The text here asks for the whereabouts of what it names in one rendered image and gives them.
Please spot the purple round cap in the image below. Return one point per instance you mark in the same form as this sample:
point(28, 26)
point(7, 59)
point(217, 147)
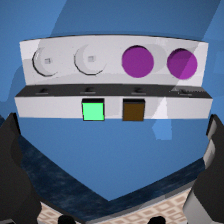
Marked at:
point(137, 61)
point(182, 63)

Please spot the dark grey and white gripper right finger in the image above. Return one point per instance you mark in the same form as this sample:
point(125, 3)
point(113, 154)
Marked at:
point(205, 201)

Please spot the black table edge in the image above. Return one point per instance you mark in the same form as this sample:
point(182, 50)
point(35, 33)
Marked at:
point(137, 208)

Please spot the blue flat work mat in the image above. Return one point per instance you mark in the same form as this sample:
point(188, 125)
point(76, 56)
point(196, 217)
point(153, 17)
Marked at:
point(113, 157)

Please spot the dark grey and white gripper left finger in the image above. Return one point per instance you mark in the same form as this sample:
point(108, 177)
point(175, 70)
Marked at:
point(19, 202)

